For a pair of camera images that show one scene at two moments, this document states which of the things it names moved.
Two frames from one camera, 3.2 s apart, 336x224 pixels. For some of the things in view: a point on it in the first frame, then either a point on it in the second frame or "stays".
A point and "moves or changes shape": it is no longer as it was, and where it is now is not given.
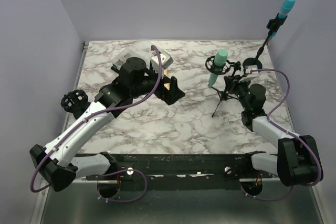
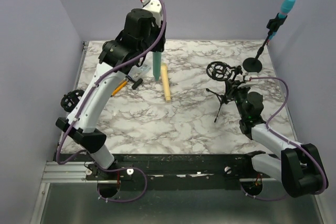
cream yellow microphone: (167, 85) stays
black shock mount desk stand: (76, 102) stays
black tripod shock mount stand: (234, 66) moves or changes shape
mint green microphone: (220, 60) moves or changes shape
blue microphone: (287, 6) stays
